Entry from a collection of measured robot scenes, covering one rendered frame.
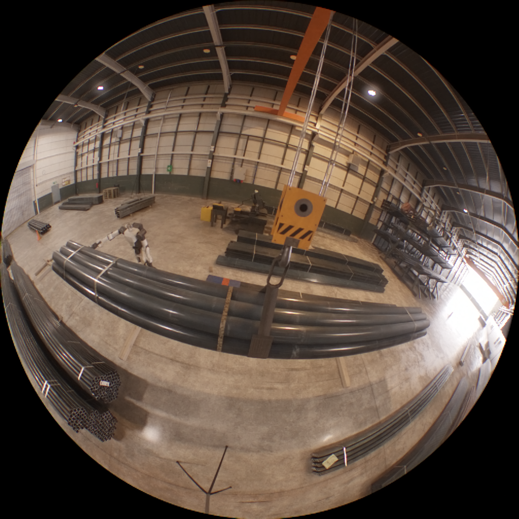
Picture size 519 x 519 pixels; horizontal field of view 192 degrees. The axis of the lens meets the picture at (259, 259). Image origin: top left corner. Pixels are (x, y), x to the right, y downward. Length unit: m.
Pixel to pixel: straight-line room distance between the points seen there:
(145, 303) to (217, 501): 2.66
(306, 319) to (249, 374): 1.46
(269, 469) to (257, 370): 1.62
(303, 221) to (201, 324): 0.92
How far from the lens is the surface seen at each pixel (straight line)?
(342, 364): 3.13
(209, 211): 6.58
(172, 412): 2.45
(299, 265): 4.29
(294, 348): 1.29
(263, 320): 1.08
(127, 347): 2.78
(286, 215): 0.77
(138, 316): 1.41
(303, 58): 5.38
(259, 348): 1.19
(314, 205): 0.79
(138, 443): 2.70
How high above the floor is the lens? 2.37
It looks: 31 degrees down
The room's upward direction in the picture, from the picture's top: 15 degrees clockwise
